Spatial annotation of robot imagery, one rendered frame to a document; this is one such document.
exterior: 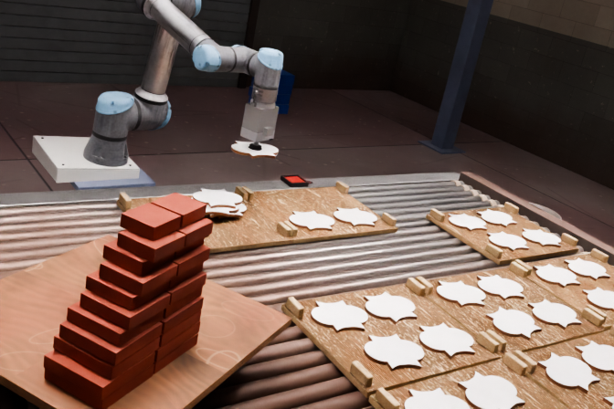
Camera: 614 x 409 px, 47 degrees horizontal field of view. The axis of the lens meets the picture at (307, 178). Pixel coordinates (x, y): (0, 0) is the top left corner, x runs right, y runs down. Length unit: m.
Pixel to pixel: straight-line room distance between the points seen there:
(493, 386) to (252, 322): 0.55
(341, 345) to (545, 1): 6.41
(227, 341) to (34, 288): 0.40
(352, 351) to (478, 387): 0.28
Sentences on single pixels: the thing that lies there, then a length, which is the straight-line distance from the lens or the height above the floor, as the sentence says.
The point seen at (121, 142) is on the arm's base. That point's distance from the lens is 2.47.
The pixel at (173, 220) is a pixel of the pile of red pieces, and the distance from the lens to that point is 1.15.
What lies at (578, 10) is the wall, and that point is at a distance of 7.52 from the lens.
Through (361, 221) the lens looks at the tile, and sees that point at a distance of 2.27.
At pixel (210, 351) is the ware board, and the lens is 1.34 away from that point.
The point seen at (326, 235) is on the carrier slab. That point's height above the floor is 0.94.
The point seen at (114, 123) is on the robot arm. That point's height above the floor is 1.06.
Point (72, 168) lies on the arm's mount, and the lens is 2.41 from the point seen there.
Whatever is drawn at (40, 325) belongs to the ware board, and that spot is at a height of 1.04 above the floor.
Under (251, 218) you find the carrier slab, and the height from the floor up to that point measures 0.94.
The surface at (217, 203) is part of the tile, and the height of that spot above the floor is 0.99.
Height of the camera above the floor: 1.80
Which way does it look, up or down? 20 degrees down
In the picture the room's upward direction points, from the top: 11 degrees clockwise
